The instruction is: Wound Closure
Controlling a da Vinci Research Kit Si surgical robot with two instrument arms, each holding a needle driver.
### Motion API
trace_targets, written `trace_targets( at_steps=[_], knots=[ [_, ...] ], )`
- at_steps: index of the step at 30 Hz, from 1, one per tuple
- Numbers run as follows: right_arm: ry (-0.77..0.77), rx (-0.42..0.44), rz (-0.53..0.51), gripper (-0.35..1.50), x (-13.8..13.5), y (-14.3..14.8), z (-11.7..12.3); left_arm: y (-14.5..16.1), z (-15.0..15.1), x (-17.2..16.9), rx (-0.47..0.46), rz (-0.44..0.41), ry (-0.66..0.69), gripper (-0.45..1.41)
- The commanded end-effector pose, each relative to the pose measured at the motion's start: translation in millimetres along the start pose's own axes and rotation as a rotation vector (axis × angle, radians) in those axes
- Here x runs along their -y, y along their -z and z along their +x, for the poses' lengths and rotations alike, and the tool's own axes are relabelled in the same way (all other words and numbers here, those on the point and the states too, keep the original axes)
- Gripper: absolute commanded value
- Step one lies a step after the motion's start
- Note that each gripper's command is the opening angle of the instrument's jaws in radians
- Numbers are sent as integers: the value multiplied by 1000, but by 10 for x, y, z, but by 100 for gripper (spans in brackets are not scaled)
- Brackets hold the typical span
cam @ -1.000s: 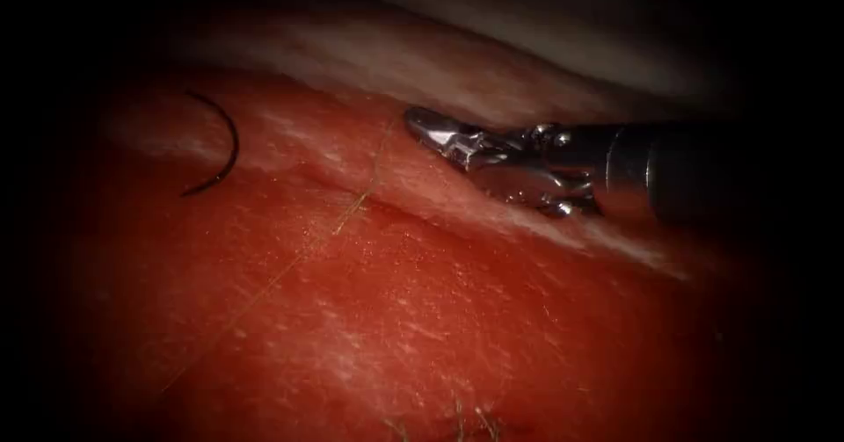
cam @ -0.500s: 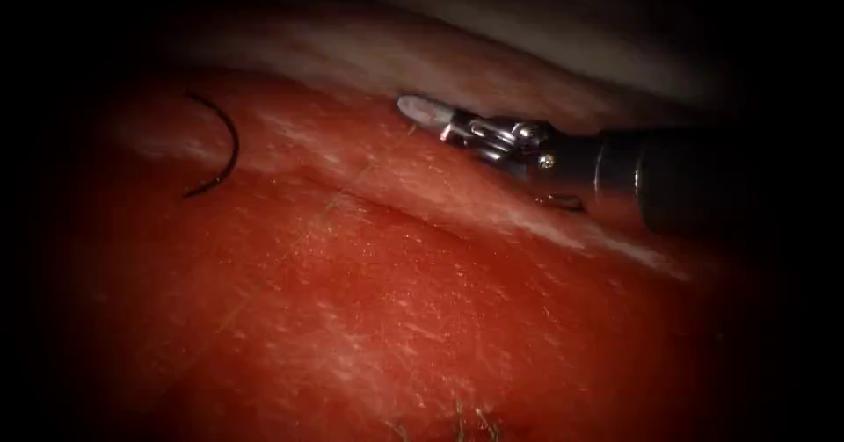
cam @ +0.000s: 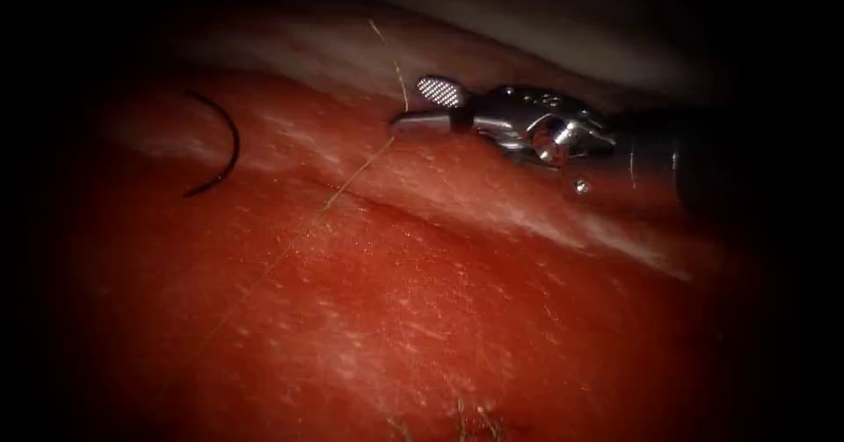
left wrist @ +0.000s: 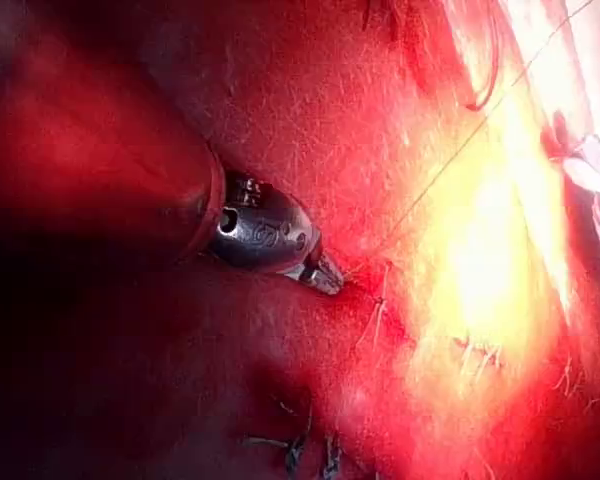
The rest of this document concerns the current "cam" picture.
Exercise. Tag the right arm needle driver jaw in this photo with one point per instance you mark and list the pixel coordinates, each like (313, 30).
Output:
(442, 91)
(425, 121)

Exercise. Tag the right arm needle driver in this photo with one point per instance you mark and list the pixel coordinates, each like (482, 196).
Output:
(521, 116)

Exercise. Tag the tan thread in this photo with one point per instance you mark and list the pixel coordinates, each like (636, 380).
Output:
(356, 175)

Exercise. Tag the tissue pad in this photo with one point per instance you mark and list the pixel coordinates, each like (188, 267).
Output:
(409, 284)

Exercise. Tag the curved steel needle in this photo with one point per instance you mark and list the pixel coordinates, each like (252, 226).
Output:
(235, 140)

